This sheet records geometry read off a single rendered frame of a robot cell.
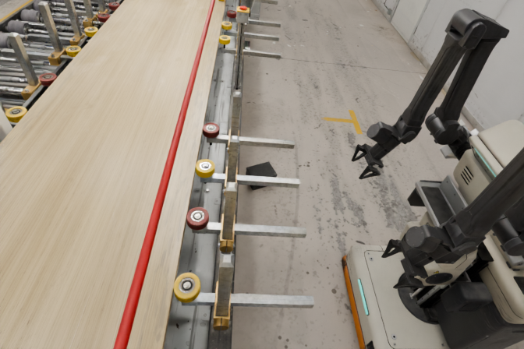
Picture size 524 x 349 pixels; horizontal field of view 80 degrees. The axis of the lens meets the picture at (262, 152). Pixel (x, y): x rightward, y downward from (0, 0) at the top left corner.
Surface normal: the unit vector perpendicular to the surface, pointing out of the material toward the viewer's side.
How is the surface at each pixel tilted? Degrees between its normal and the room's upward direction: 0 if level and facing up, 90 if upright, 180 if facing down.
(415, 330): 0
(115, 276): 0
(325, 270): 0
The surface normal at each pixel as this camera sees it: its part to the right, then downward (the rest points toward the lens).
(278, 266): 0.12, -0.72
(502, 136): -0.58, -0.58
